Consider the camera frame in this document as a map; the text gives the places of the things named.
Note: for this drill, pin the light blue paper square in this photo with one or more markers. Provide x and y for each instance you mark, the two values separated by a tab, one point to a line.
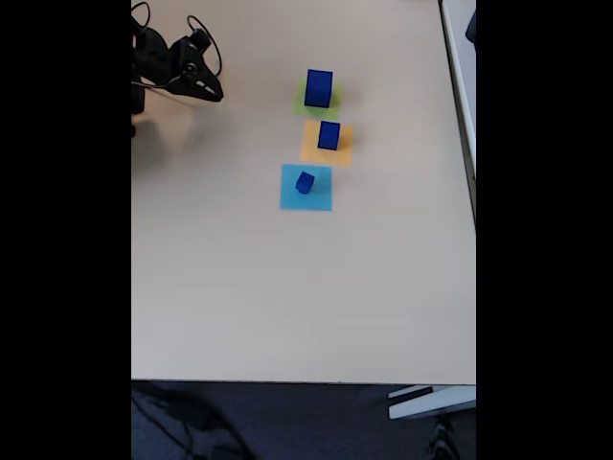
289	201

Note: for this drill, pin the medium blue cube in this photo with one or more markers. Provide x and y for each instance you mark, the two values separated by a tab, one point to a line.
328	136

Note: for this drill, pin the small blue cube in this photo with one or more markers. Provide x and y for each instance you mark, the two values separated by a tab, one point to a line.
304	182

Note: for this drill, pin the large blue cube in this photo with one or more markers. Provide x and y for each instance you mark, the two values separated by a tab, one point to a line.
318	88

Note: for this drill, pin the green paper square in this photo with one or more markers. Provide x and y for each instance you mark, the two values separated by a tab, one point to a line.
299	106

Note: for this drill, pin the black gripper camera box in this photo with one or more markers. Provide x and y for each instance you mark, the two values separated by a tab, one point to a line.
201	39

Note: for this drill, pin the dark blue object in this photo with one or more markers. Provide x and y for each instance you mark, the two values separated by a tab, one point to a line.
472	29

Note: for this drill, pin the white table foot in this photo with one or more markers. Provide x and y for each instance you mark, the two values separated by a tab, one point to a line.
431	405

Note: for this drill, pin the orange paper square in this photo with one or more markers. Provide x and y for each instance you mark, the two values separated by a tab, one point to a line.
309	148

